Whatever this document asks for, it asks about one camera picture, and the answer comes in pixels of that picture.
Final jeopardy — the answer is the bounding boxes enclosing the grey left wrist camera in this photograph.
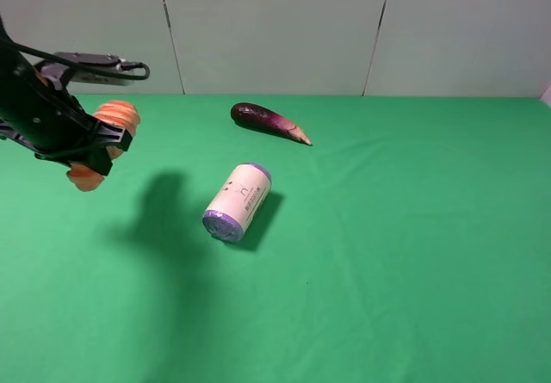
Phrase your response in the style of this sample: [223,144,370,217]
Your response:
[34,53,151,88]

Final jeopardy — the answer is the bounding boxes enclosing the orange striped bread roll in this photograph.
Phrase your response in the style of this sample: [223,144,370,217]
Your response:
[66,100,140,192]

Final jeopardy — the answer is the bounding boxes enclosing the purple eggplant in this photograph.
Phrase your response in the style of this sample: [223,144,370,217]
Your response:
[230,102,313,146]

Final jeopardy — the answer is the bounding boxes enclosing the green table cloth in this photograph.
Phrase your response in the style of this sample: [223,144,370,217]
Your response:
[1,96,550,382]

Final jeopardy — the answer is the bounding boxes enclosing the purple white bag roll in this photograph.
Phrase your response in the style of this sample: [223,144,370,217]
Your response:
[202,163,272,244]

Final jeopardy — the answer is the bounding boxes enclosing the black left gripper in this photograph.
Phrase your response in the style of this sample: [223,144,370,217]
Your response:
[1,42,133,176]

